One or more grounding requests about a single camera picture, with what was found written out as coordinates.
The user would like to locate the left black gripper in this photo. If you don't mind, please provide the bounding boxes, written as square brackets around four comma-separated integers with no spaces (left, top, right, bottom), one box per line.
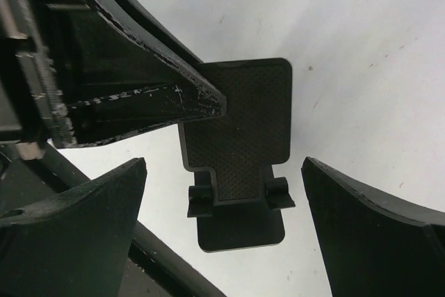
[1,0,76,160]

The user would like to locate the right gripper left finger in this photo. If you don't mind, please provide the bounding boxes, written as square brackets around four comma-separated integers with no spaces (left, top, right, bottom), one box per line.
[1,158,147,296]

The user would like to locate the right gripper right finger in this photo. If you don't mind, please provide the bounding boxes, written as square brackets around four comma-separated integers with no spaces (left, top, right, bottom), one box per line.
[302,157,444,296]

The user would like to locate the black phone stand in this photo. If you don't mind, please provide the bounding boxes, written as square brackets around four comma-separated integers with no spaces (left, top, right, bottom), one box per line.
[179,58,295,252]

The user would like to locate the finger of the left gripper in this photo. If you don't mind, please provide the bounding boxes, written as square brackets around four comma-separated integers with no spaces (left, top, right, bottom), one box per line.
[44,0,229,147]
[114,0,202,64]

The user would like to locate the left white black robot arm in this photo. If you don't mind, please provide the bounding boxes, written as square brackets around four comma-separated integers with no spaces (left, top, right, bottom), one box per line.
[1,0,227,296]

